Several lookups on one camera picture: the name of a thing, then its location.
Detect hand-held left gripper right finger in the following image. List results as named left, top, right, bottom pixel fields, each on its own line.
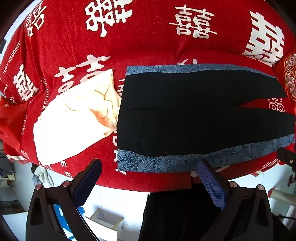
left=196, top=159, right=281, bottom=241

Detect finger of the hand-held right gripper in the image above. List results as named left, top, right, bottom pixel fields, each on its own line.
left=277, top=147, right=296, bottom=173

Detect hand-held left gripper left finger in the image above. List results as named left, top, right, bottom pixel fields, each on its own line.
left=25, top=158, right=102, bottom=241

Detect black pants with blue trim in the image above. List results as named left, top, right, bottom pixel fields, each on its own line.
left=117, top=64, right=296, bottom=174

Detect white roll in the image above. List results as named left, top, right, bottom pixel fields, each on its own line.
left=268, top=188, right=296, bottom=202

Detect white wooden box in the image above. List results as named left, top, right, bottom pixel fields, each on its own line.
left=85, top=208, right=125, bottom=231

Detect grey hanging cloth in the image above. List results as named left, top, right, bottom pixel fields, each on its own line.
left=31, top=163, right=55, bottom=189

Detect blue plastic stool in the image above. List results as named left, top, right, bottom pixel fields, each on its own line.
left=53, top=204, right=85, bottom=241

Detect person's black clothing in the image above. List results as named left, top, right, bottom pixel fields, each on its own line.
left=138, top=177, right=223, bottom=241

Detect cream cloth with orange marks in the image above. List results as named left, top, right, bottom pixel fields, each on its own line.
left=33, top=69, right=122, bottom=165

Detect red printed blanket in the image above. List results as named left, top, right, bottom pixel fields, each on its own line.
left=0, top=0, right=296, bottom=193

